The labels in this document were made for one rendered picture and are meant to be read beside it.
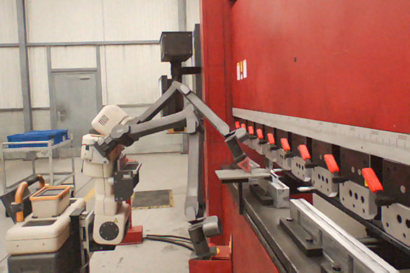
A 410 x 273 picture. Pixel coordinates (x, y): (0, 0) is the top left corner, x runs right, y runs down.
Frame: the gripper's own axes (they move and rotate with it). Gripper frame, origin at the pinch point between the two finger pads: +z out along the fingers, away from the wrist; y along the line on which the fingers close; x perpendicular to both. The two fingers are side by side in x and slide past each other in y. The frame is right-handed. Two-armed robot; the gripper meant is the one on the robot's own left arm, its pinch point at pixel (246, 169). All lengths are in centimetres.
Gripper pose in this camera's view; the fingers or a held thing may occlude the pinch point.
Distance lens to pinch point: 193.2
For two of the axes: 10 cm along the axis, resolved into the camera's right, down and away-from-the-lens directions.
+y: -0.7, -0.6, 10.0
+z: 4.9, 8.7, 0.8
